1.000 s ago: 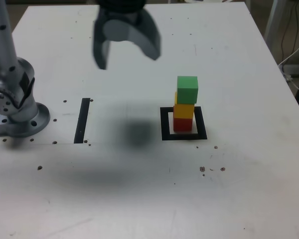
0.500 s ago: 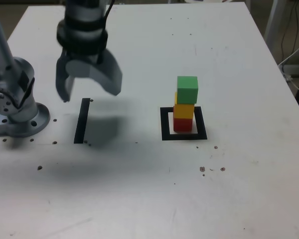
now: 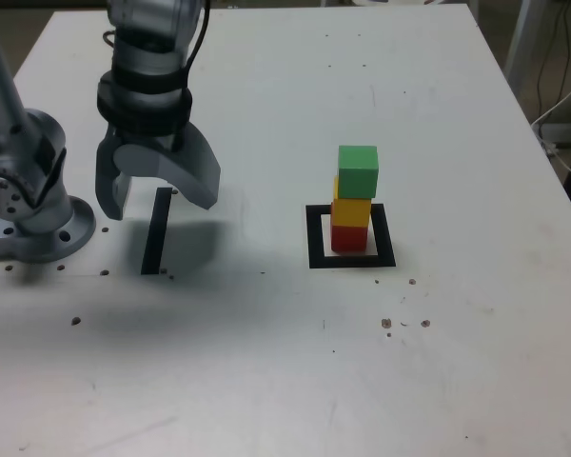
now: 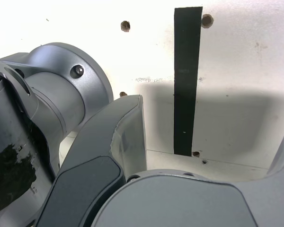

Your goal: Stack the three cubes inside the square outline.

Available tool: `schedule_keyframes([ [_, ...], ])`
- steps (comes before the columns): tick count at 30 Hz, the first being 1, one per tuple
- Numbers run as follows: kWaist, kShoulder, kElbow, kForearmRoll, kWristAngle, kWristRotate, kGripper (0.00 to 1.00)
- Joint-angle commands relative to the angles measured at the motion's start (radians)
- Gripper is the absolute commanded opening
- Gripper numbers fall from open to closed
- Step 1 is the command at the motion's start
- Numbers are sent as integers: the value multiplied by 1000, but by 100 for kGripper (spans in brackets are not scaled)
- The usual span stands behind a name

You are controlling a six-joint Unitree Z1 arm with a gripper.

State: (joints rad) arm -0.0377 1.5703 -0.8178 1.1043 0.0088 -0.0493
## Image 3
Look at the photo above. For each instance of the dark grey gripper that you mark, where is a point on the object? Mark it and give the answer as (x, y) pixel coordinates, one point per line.
(164, 142)

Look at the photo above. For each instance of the yellow cube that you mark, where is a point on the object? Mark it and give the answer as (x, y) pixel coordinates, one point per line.
(352, 212)

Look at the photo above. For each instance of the red cube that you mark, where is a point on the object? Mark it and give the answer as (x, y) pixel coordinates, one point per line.
(348, 239)

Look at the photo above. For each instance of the green cube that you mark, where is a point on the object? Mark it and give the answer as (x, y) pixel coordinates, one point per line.
(358, 171)

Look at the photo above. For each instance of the black tape square outline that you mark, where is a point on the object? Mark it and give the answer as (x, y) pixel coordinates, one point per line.
(386, 238)

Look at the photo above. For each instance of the black tape strip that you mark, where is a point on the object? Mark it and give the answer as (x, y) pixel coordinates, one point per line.
(156, 228)

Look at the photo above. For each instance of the white metal frame leg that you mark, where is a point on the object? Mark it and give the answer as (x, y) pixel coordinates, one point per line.
(521, 38)

